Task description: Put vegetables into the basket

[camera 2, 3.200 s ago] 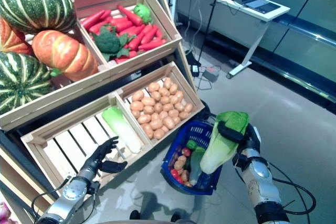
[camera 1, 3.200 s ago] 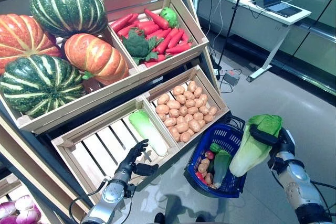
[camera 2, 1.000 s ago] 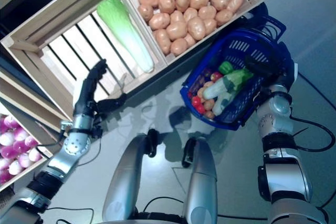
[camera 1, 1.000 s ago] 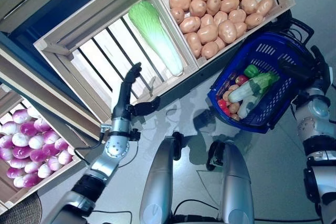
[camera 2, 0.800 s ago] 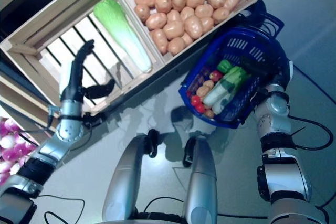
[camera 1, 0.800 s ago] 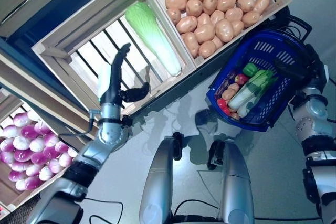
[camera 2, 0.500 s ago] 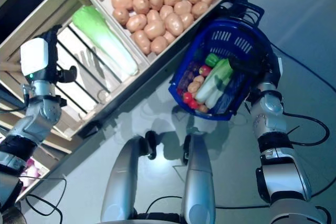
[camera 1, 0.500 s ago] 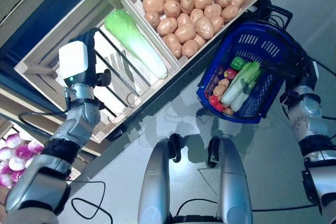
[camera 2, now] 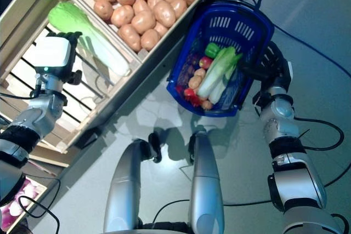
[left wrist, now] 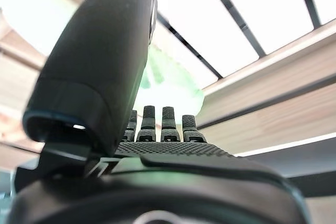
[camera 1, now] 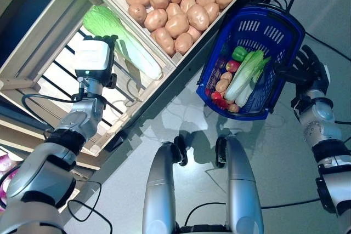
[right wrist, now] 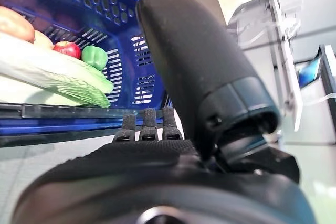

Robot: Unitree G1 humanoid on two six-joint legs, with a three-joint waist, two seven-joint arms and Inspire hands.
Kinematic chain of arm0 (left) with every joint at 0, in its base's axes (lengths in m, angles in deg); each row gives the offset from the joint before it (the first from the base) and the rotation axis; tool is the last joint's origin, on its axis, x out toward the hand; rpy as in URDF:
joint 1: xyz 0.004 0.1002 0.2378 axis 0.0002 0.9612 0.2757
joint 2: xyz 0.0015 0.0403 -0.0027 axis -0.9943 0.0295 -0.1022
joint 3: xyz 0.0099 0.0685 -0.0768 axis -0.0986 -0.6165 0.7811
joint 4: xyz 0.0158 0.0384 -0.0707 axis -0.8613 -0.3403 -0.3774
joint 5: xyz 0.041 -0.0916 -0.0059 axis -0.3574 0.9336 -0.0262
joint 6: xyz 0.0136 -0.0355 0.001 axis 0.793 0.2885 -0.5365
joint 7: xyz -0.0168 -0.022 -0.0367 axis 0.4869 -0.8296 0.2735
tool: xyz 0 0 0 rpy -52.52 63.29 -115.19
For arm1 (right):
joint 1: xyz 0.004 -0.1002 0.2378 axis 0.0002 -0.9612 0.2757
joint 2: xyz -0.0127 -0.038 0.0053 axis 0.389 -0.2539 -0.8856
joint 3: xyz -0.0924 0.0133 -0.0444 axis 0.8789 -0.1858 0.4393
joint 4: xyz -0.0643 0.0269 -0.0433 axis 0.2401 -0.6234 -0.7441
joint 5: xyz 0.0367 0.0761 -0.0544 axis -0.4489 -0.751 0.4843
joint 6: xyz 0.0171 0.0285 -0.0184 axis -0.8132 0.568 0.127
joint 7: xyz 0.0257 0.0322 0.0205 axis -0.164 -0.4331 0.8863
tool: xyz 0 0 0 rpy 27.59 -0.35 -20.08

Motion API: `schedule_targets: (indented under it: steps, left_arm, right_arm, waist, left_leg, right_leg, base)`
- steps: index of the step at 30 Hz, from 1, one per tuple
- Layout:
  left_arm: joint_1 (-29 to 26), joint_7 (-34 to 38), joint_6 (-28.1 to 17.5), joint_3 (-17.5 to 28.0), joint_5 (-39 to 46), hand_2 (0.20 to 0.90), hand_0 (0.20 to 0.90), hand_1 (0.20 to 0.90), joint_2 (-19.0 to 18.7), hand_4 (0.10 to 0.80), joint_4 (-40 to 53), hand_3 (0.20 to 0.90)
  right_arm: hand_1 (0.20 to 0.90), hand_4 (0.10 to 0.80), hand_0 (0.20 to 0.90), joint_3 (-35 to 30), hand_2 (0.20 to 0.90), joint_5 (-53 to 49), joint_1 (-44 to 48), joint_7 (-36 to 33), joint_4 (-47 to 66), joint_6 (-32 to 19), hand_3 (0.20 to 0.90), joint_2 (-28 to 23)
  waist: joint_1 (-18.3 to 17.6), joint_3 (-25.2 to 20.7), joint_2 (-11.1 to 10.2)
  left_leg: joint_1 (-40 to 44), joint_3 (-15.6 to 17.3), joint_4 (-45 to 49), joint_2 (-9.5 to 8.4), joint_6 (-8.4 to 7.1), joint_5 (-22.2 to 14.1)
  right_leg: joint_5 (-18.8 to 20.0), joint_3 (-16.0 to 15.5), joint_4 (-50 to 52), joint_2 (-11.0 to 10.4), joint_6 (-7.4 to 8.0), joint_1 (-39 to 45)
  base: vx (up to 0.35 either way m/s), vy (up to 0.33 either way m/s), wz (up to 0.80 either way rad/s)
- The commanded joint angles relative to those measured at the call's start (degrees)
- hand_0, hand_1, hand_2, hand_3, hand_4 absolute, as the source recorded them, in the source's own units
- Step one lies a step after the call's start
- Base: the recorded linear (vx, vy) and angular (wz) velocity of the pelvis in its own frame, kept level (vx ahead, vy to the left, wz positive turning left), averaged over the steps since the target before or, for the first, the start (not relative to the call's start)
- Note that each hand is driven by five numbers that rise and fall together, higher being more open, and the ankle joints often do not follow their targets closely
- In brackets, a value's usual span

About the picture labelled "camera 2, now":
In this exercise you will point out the right five-finger robot hand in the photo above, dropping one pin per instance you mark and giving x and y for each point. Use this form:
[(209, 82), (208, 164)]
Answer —
[(277, 72)]

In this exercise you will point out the left five-finger robot hand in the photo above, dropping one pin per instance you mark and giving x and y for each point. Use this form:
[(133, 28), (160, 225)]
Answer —
[(53, 51)]

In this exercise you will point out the green napa cabbage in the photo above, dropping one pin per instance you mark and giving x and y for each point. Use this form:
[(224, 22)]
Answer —
[(218, 92), (211, 77), (109, 56)]

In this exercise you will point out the blue plastic shopping basket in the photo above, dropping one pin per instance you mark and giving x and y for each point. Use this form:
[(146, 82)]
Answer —
[(233, 9)]

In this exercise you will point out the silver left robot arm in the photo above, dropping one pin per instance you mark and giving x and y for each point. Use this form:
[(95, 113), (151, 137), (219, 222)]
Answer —
[(35, 113)]

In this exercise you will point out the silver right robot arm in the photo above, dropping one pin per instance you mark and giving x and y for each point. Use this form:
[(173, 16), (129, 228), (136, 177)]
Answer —
[(296, 179)]

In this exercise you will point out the wooden slat crate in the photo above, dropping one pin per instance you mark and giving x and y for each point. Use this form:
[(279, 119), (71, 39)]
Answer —
[(41, 187), (181, 23), (19, 12)]

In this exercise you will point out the green bell pepper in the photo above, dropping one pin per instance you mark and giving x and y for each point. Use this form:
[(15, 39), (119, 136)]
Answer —
[(212, 49)]

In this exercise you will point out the red apple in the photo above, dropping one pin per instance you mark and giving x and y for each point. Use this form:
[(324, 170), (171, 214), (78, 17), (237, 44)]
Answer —
[(205, 62)]

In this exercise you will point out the purple eggplant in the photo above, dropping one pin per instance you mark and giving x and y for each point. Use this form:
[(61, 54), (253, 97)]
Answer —
[(193, 62)]

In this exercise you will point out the red chili pepper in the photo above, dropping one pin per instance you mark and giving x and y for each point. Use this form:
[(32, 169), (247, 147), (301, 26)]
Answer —
[(190, 93)]

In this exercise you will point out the wooden display rack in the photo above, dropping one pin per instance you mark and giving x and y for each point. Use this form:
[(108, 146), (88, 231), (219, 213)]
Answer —
[(159, 71)]

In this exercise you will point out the silver robot right leg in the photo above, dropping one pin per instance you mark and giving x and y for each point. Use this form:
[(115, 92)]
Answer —
[(205, 179)]

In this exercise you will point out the purple onion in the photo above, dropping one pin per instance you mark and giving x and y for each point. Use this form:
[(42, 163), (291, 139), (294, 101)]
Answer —
[(13, 206), (27, 191)]

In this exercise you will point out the black robot waist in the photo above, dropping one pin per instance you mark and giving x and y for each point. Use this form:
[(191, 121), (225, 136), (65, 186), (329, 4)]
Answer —
[(164, 224)]

